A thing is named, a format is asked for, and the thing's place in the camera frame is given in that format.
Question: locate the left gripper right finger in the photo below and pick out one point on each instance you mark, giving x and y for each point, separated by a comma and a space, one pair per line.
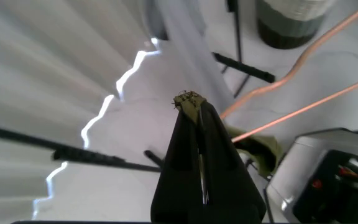
228, 180

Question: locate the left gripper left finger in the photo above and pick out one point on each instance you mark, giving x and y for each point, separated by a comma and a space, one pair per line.
176, 174

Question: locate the green garment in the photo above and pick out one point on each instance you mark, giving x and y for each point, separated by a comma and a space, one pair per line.
263, 149

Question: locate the pink clothes hanger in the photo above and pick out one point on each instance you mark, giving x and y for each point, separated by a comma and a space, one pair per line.
303, 59

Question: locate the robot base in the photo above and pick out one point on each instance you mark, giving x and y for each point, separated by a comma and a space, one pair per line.
309, 155

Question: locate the black clothes rack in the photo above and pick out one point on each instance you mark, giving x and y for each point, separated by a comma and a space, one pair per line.
89, 155

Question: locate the white laundry basket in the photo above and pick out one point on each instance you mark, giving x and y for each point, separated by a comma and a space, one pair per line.
287, 28

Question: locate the white curtain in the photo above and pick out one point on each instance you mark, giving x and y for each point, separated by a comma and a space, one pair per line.
42, 77

